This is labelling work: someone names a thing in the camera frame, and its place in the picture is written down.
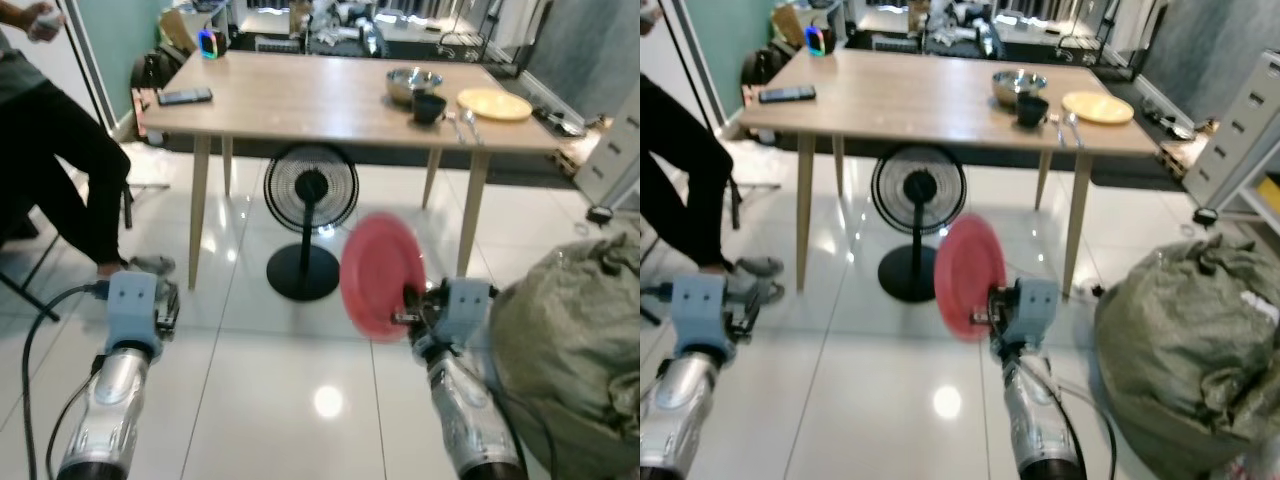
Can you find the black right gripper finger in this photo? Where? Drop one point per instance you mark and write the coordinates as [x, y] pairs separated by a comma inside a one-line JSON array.
[[984, 319], [408, 319]]

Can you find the red plate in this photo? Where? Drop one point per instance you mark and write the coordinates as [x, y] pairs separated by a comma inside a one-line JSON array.
[[965, 270], [372, 275]]

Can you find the grey slipper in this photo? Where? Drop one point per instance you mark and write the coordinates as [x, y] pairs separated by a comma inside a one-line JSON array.
[[758, 267], [150, 265]]

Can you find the green woven sack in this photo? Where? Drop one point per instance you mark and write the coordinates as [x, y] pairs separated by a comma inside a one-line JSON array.
[[570, 340], [1190, 350]]

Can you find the person in black trousers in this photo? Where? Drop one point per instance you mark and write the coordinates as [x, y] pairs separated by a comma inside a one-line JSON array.
[[680, 170], [60, 160]]

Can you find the metal fork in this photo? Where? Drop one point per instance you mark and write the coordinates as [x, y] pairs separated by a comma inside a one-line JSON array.
[[456, 126], [1058, 130]]

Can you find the metal spoon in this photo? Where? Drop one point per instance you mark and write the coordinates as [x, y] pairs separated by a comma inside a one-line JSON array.
[[472, 126], [1075, 128]]

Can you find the black cup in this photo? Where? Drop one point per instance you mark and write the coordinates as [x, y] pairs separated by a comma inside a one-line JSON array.
[[429, 108], [1033, 110]]

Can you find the white drawer cabinet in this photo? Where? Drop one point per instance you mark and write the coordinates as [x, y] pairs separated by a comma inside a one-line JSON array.
[[612, 150], [1235, 130]]

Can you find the yellow plate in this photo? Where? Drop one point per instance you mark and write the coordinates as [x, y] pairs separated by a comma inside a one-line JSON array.
[[1098, 107], [494, 104]]

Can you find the black smartphone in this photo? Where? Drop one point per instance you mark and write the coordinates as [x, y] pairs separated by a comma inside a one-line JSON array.
[[185, 96], [787, 94]]

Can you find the metal bowl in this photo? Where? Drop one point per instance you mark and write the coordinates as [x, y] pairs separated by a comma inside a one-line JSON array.
[[1018, 83], [412, 82]]

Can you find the light wooden table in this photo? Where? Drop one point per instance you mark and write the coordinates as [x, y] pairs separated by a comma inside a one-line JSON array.
[[920, 100], [320, 100]]

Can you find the black backpack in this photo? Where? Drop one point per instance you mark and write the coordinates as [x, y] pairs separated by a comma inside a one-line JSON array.
[[155, 68], [762, 66]]

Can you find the black speaker rainbow light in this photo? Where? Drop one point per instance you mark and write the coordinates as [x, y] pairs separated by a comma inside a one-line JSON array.
[[210, 44], [817, 42]]

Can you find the brown cardboard box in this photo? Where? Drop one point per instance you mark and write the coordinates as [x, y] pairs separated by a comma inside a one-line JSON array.
[[180, 28], [790, 25]]

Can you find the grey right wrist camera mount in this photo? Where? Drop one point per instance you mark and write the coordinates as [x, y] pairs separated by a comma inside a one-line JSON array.
[[470, 308], [1036, 310]]

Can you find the black pedestal fan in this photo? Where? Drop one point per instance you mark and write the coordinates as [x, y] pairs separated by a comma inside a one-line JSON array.
[[917, 188], [310, 185]]

